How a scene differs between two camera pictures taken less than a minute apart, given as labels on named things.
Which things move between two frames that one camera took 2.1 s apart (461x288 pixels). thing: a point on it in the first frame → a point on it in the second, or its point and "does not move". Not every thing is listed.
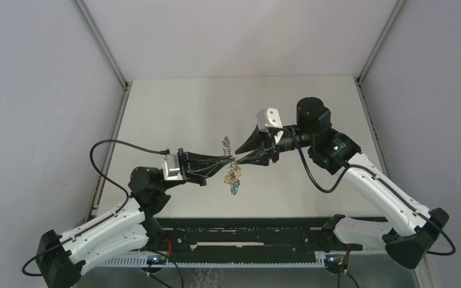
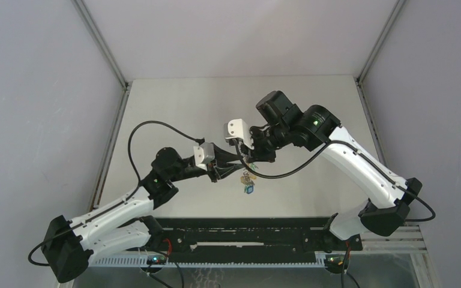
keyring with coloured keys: x=234 y=171 → x=246 y=179
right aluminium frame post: x=363 y=71 does not move
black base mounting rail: x=245 y=237 does not move
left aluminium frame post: x=117 y=117 does not move
